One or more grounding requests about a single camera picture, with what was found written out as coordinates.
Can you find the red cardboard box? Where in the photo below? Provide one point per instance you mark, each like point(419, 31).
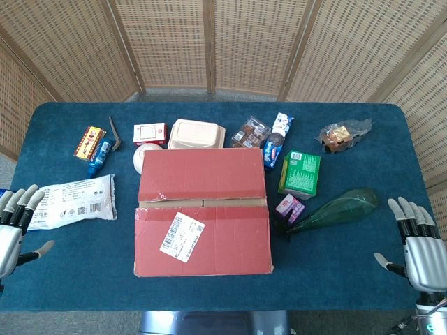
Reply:
point(227, 240)

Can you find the red yellow packet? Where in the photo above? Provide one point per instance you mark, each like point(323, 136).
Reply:
point(89, 143)

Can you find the green glass bottle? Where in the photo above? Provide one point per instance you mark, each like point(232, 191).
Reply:
point(345, 207)

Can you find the blue tube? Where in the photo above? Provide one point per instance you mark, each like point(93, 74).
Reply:
point(99, 157)

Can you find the red white small box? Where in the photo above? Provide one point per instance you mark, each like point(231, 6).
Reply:
point(150, 133)

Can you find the purple small box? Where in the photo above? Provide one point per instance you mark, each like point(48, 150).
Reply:
point(290, 207)

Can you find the beige lidded lunch container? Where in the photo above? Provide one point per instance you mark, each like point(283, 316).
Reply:
point(195, 134)

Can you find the blue cookie package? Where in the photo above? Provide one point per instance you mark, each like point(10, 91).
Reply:
point(277, 143)

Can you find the white plastic food bag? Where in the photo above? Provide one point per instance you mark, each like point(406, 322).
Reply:
point(77, 199)

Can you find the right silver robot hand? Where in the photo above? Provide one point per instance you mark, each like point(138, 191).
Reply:
point(426, 261)

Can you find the blue felt table cover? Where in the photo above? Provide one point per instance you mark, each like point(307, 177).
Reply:
point(70, 261)

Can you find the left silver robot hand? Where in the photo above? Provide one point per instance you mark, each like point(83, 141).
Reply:
point(10, 244)

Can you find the wicker folding screen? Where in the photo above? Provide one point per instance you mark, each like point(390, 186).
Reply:
point(244, 35)

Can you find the grey angled metal tool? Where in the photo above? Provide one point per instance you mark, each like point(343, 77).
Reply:
point(115, 137)

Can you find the green carton box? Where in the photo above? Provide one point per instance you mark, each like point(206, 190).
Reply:
point(302, 172)

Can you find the white bowl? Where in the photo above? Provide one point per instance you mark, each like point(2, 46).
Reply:
point(139, 158)

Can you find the clear bag with bread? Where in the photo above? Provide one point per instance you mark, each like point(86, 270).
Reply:
point(340, 137)

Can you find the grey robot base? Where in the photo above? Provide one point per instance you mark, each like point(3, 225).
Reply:
point(209, 324)

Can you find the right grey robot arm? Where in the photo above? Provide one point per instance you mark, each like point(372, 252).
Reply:
point(434, 317)

